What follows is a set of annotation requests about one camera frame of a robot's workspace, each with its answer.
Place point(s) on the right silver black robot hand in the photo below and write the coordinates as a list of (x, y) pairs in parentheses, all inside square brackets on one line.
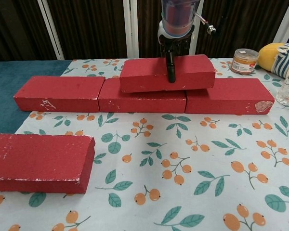
[(174, 44)]

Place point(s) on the red foam brick white scuffs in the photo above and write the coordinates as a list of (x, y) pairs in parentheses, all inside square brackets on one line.
[(38, 158)]

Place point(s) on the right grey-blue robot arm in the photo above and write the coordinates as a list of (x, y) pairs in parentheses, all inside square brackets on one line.
[(177, 16)]

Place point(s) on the clear jar orange contents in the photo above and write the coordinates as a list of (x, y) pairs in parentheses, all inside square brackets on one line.
[(244, 62)]

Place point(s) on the red foam brick chipped corner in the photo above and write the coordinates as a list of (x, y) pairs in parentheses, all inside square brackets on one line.
[(226, 96)]

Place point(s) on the floral printed tablecloth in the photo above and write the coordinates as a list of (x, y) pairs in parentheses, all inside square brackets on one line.
[(159, 137)]

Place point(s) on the yellow plush toy striped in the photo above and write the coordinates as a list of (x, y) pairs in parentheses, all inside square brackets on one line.
[(269, 56)]

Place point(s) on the blue felt table cover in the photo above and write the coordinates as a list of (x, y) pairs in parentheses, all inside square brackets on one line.
[(4, 81)]

